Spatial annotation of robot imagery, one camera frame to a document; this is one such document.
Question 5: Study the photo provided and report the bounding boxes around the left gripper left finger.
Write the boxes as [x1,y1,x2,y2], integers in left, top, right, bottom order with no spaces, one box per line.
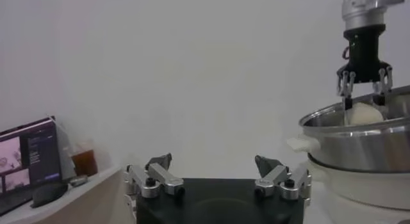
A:
[124,153,186,199]

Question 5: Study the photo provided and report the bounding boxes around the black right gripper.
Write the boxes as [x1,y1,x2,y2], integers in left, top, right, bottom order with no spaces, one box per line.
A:
[336,24,394,113]

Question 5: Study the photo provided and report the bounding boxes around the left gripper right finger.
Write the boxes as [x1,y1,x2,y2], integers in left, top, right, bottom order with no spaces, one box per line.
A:
[254,154,312,201]

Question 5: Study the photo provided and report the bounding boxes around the white steamed baozi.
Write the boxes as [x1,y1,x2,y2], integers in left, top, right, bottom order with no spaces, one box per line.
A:
[344,102,385,127]

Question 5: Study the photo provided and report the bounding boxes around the stainless steel steamer basket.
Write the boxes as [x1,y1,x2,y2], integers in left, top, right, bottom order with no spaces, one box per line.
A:
[286,84,410,174]

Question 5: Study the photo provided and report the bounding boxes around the white side table with cup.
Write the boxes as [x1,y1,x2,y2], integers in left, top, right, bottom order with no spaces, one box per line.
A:
[0,166,135,224]

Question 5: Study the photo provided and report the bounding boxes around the plastic cup of iced coffee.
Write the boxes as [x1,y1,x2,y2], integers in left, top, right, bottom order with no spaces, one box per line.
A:
[69,138,99,178]

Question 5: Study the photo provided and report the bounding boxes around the small round grey tin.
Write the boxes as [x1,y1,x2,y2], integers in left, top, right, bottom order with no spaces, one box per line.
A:
[69,175,89,187]

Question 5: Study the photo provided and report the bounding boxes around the cream electric cooker base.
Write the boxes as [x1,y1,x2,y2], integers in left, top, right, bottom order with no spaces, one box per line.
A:
[307,154,410,224]

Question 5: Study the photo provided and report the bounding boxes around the black computer mouse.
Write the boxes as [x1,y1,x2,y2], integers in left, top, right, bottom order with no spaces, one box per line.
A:
[30,182,69,209]

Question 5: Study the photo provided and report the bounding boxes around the dark laptop beside coffee cup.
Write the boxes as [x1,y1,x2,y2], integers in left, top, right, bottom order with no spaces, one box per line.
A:
[0,115,78,216]

